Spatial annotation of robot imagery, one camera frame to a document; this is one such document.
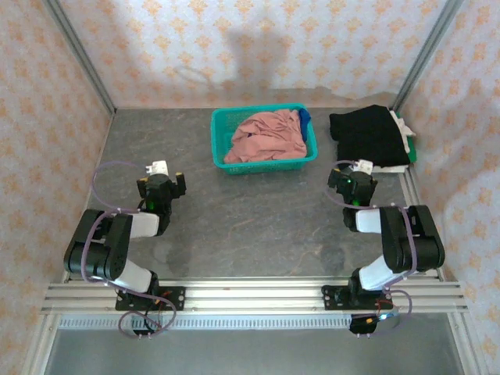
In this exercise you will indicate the aluminium side rail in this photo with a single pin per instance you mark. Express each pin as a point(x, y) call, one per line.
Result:
point(414, 187)

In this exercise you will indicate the teal plastic basket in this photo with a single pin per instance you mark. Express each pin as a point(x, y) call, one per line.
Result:
point(218, 117)

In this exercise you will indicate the green folded t-shirt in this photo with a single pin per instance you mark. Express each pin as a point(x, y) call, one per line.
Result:
point(413, 150)

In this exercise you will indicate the pink printed t-shirt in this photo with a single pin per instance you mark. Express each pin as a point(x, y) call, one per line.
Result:
point(265, 136)

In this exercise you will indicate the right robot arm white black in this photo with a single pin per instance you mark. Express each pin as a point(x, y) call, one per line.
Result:
point(402, 238)

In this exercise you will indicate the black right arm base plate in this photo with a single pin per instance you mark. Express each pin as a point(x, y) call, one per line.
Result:
point(332, 298)

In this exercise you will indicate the aluminium cross rail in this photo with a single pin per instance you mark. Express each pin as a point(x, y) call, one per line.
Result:
point(254, 297)

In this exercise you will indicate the aluminium frame post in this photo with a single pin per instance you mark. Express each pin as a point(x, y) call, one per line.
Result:
point(82, 58)
point(426, 54)

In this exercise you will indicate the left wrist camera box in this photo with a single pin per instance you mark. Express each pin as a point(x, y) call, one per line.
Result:
point(157, 167)

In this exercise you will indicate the white folded t-shirt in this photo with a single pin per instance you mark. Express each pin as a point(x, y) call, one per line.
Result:
point(402, 125)

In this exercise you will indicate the blue t-shirt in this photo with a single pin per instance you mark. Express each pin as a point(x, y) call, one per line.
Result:
point(304, 117)

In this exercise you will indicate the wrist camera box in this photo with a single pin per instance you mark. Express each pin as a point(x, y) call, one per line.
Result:
point(157, 167)
point(363, 166)

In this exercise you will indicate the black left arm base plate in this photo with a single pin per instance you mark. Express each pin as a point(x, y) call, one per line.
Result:
point(176, 298)

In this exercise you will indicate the black folded t-shirt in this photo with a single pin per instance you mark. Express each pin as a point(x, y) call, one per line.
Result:
point(367, 133)

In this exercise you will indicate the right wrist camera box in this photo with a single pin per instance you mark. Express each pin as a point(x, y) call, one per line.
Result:
point(363, 166)

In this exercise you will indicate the black controller box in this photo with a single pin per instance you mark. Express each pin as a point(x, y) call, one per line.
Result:
point(363, 325)

